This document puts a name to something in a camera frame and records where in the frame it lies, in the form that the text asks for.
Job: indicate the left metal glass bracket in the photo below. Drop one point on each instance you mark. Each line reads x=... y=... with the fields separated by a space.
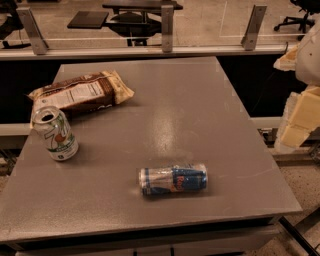
x=38 y=44

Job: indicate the right metal glass bracket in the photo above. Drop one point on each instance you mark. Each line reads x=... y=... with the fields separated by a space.
x=250 y=37

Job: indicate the black desk with chair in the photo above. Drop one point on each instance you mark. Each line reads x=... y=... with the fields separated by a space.
x=135 y=20

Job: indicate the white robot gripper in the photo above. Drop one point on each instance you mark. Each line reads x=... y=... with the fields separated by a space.
x=309 y=61

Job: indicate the metal glass bracket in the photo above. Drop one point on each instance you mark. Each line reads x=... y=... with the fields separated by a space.
x=250 y=37
x=167 y=28
x=38 y=44

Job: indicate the middle metal glass bracket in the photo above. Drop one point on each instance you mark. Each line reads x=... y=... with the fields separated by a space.
x=167 y=28

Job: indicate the brown white snack bag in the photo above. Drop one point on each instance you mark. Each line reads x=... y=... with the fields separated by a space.
x=83 y=94

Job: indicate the white green 7up can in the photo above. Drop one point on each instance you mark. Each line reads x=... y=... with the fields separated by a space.
x=53 y=128

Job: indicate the blue silver Red Bull can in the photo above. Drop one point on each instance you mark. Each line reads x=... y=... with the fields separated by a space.
x=173 y=179

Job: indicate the dark office chair left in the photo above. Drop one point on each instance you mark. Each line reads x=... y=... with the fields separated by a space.
x=11 y=23

